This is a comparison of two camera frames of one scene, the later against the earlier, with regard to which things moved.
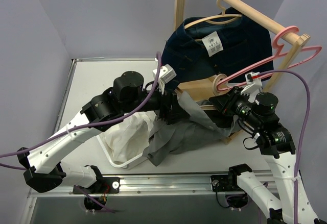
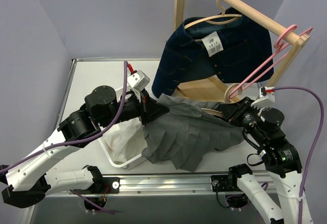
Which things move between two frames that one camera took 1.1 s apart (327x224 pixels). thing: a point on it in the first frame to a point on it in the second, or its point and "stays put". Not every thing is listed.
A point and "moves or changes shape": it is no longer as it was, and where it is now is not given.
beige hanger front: (216, 79) moves or changes shape
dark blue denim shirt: (230, 45) stays put
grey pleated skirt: (165, 139) moves or changes shape
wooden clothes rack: (192, 90) stays put
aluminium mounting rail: (143, 185) stays put
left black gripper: (168, 107) to (146, 108)
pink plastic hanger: (279, 52) to (278, 44)
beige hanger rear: (219, 4) stays put
